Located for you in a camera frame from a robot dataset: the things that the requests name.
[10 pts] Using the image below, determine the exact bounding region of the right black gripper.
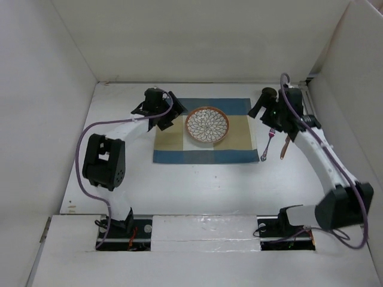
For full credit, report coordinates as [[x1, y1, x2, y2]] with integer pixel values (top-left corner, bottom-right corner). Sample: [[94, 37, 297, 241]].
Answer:
[[249, 91, 286, 132]]

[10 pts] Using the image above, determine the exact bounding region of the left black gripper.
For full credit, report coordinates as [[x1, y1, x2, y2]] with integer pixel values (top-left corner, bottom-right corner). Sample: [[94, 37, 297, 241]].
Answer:
[[156, 92, 187, 130]]

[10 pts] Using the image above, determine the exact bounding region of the white brown cup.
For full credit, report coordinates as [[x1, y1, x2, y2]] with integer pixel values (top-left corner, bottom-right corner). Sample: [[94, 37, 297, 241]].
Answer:
[[260, 87, 278, 107]]

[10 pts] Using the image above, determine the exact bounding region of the blue tan white placemat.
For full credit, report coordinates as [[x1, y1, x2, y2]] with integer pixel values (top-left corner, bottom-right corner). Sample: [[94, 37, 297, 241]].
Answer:
[[153, 98, 260, 164]]

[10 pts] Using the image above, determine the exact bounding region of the brown wooden knife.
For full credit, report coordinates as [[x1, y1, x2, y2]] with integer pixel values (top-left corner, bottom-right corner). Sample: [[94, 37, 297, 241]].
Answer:
[[280, 136, 290, 160]]

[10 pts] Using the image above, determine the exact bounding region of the orange rimmed patterned bowl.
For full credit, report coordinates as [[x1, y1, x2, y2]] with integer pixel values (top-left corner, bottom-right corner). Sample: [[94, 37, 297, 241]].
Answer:
[[185, 106, 230, 144]]

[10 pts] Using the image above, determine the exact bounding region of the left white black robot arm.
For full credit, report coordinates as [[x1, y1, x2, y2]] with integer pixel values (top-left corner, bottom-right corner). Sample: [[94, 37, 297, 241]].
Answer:
[[75, 87, 186, 237]]

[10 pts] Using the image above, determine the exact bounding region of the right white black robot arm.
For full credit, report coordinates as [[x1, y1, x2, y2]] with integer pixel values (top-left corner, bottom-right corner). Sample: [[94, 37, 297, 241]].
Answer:
[[248, 85, 374, 236]]

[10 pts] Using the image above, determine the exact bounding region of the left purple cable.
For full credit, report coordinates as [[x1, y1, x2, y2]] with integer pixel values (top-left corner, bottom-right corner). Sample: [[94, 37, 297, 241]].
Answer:
[[75, 91, 176, 249]]

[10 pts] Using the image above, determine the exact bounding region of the purple cable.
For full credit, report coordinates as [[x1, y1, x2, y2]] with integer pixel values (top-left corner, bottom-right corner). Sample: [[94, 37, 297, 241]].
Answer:
[[279, 72, 369, 249], [75, 91, 176, 249]]

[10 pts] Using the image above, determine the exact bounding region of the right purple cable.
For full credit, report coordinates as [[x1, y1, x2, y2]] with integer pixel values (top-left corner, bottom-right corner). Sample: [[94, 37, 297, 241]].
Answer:
[[279, 72, 369, 249]]

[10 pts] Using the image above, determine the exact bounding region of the aluminium rail right side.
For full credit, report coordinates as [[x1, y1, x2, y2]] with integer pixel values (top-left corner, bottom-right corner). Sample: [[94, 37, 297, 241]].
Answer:
[[299, 81, 318, 117]]

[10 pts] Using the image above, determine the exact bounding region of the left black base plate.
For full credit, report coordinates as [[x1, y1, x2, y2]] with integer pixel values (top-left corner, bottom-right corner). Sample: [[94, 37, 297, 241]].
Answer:
[[95, 216, 153, 252]]

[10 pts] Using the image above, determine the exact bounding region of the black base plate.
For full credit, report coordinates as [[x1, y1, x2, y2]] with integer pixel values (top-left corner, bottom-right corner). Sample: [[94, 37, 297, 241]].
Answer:
[[95, 216, 153, 252], [253, 216, 316, 251]]

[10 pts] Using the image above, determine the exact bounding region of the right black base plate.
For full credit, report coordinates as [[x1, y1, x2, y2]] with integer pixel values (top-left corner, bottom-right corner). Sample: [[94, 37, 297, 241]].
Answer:
[[253, 216, 316, 251]]

